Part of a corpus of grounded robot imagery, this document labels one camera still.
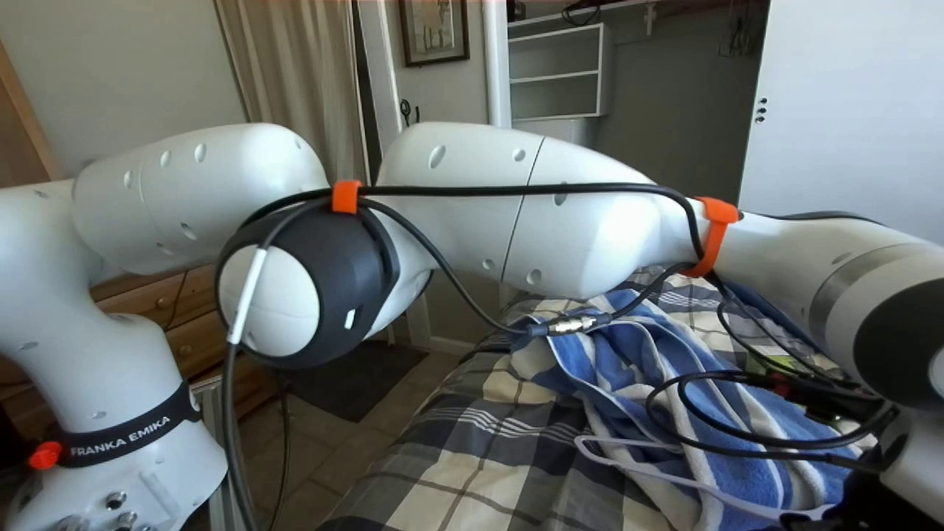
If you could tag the blue white striped towel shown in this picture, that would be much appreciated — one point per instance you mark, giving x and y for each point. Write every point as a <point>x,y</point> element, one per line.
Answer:
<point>629,365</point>

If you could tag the framed wall picture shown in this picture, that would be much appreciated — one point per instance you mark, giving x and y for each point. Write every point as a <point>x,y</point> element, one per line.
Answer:
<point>436,32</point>

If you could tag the beige curtain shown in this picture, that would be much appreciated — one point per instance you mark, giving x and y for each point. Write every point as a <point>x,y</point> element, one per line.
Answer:
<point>297,70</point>

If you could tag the plaid bed comforter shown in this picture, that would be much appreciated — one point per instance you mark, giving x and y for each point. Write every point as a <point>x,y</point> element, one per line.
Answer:
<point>473,461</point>

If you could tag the dark floor mat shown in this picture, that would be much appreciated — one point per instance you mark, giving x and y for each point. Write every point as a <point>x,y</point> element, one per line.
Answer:
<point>364,378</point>

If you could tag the black wall hook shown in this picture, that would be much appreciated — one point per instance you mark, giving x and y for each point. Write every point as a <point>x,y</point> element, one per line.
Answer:
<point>409,110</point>

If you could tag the white closet shelf unit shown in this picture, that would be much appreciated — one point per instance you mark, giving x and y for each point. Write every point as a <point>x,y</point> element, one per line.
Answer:
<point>556,61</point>

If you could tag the wooden dresser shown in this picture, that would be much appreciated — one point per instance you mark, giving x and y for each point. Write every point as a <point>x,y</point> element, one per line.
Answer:
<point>196,334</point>

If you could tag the white sliding closet door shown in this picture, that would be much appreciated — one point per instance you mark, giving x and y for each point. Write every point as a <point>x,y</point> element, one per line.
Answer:
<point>846,99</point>

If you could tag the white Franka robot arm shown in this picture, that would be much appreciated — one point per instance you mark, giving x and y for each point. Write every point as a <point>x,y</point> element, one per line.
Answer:
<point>551,225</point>

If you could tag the white framed rack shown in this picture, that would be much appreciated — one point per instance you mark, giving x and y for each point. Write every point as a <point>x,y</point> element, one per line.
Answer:
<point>209,414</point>

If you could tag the white door frame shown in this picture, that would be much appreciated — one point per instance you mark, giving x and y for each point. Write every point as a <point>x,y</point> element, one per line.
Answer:
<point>379,70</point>

